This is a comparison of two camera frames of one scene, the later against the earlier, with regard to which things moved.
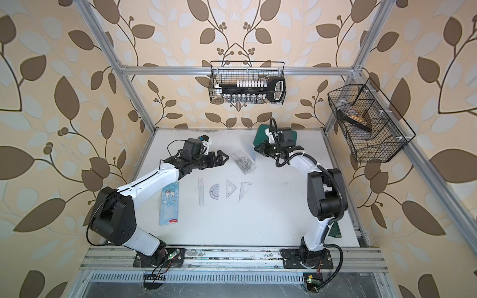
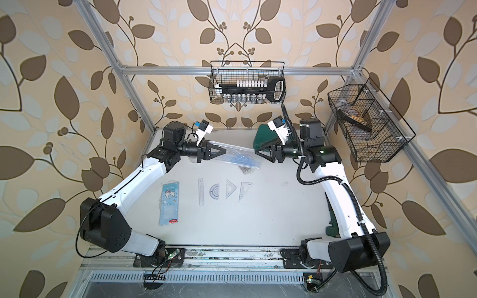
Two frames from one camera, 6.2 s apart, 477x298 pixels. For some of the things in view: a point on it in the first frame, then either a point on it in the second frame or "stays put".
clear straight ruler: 200,191 stays put
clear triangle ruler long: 245,186 stays put
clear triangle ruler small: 230,188 stays put
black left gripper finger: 221,158 -> 211,151
